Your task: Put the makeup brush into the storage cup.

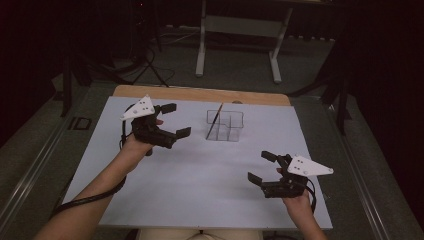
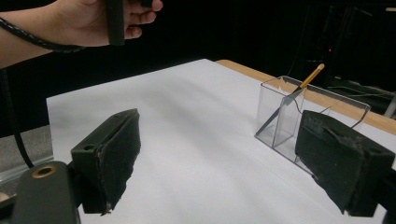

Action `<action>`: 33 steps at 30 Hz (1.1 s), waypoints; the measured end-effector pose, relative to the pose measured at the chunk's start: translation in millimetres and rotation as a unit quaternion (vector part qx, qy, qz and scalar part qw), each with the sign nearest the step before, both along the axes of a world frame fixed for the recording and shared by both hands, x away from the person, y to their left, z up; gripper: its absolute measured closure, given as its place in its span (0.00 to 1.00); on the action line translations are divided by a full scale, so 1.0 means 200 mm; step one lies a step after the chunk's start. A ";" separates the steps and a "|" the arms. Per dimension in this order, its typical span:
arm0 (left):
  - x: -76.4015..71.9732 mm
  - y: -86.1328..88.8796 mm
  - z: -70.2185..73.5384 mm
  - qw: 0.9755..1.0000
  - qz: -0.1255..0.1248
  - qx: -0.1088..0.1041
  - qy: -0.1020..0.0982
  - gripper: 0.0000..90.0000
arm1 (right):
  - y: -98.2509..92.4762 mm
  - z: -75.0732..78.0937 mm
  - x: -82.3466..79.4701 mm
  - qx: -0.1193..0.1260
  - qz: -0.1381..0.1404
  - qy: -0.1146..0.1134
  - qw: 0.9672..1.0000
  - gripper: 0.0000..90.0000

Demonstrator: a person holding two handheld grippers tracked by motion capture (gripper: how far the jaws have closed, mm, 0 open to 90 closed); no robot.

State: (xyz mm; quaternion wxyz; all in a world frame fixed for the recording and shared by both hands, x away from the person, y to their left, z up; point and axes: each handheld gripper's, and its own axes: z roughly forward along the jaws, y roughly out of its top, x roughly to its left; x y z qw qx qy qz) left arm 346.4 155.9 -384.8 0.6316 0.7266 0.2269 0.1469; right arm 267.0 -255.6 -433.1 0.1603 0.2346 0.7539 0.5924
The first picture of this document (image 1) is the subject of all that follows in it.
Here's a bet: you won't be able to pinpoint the black metal stand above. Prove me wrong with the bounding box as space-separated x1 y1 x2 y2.
288 29 354 136
59 33 74 118

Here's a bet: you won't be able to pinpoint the black tripod stand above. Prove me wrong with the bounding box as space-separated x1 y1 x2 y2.
128 0 172 88

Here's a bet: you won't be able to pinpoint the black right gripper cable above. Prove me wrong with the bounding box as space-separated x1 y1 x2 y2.
304 179 318 214

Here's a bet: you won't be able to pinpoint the person's left hand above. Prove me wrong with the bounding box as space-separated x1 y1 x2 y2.
121 118 165 158

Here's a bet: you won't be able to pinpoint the clear acrylic organizer box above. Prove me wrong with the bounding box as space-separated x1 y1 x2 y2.
205 109 245 143

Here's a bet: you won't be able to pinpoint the white table cover sheet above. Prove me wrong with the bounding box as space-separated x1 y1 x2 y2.
62 96 334 231

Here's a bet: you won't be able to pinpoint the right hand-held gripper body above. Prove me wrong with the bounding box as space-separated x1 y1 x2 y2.
260 153 335 200

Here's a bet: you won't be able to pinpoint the dark-handled makeup brush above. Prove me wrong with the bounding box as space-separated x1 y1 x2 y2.
205 102 224 141

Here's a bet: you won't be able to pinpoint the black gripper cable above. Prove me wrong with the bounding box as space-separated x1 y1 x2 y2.
304 179 318 214
49 109 134 218

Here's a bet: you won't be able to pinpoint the black floor cables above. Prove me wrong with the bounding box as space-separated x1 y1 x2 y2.
74 49 176 86

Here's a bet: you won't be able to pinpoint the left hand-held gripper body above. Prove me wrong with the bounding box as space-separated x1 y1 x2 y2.
119 95 178 157

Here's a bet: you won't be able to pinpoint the white-framed desk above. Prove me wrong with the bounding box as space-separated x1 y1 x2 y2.
194 0 294 85

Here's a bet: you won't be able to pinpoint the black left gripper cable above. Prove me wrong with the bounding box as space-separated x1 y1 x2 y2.
49 109 134 218

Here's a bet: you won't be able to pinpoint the person's right hand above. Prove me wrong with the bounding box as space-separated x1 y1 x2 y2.
275 167 316 222

